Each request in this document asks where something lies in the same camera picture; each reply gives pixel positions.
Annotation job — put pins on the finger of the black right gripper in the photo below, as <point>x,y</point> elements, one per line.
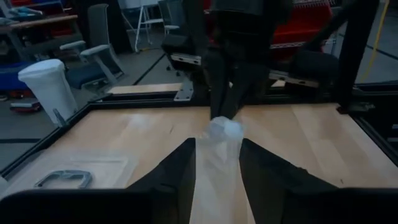
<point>220,90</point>
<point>248,84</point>

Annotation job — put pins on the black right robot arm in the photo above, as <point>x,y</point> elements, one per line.
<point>311,67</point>

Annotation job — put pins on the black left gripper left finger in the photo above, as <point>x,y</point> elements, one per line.
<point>109,208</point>

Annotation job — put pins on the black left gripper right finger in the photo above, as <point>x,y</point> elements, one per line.
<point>311,205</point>

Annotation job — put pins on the grey office chair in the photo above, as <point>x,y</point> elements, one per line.
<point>99,28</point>

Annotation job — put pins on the black table edge frame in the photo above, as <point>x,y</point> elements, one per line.
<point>124,104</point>

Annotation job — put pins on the wooden workbench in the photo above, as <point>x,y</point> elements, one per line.
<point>40,22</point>

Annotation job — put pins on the black rig post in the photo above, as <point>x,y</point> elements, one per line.
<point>354,46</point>

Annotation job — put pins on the grey wrapped bundle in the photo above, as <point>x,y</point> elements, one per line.
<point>26,12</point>

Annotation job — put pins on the clear plastic bag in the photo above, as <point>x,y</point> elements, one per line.
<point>217,174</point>

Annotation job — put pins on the white folding stand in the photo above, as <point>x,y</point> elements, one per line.
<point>155,21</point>

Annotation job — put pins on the white waste bin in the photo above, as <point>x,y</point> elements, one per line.
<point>46,90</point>

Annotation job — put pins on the red cloth cover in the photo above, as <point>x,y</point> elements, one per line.
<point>304,25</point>

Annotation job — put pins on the red black floor tool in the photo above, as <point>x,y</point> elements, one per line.
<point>25,106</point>

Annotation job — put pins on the blue storage bins shelf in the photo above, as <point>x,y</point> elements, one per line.
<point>12,74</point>

